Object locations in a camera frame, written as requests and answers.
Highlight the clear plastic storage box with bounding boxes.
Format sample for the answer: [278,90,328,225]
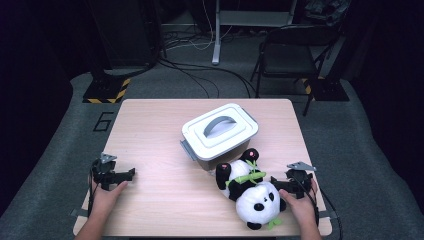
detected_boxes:
[179,139,253,173]

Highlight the white metal stand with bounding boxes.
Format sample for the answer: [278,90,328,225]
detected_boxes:
[211,0,298,66]

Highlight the black floor cables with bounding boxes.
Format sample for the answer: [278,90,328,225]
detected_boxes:
[157,55,258,100]

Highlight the white floor cable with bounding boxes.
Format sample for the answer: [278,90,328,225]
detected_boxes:
[165,0,235,52]

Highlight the dark cloth bundle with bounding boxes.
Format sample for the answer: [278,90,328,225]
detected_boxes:
[302,0,352,27]

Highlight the dark cabinet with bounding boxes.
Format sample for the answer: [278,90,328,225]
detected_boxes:
[85,0,165,72]

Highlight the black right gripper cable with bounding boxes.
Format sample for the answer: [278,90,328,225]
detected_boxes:
[299,179,344,240]

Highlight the white lid with grey handle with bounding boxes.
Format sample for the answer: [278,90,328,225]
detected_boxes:
[181,102,260,162]

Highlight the panda plush toy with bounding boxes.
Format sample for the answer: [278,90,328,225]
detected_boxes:
[215,147,288,231]

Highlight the black folding chair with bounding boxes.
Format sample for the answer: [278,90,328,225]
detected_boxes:
[249,24,342,118]

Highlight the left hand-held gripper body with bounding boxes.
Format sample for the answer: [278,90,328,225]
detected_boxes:
[90,152,118,192]

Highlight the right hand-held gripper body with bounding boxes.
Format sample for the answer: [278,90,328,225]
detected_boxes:
[285,161,317,200]

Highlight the black yellow striped base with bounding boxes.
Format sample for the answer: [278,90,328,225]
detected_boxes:
[301,76,351,102]
[82,77,132,105]

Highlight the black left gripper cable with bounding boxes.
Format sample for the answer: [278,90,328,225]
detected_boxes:
[86,165,97,218]

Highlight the person's right hand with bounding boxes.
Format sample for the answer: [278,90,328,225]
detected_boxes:
[278,179,320,228]

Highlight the person's left hand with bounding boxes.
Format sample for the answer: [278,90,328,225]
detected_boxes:
[91,180,130,218]

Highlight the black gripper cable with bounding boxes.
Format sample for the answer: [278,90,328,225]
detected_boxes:
[299,179,344,240]
[86,165,97,218]

